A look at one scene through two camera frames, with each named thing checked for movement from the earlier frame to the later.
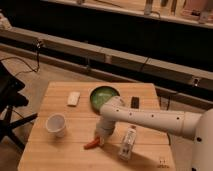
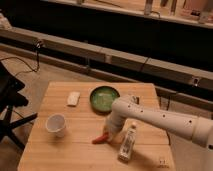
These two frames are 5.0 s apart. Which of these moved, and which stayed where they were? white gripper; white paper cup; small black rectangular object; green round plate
Moved: white gripper
Stayed: small black rectangular object; green round plate; white paper cup
